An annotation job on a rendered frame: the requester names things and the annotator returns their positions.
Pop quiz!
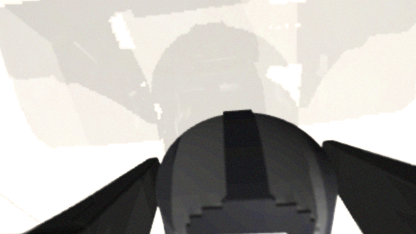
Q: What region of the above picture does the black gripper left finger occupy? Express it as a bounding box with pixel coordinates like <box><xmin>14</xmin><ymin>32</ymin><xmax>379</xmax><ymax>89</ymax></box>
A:
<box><xmin>13</xmin><ymin>157</ymin><xmax>160</xmax><ymax>234</ymax></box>

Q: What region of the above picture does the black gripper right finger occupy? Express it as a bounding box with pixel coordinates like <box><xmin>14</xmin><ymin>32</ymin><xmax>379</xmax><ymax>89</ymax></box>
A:
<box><xmin>321</xmin><ymin>140</ymin><xmax>416</xmax><ymax>234</ymax></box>

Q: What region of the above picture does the dark grey controller unit with white label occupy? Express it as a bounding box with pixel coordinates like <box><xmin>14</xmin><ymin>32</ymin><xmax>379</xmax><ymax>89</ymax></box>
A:
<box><xmin>155</xmin><ymin>109</ymin><xmax>338</xmax><ymax>234</ymax></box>

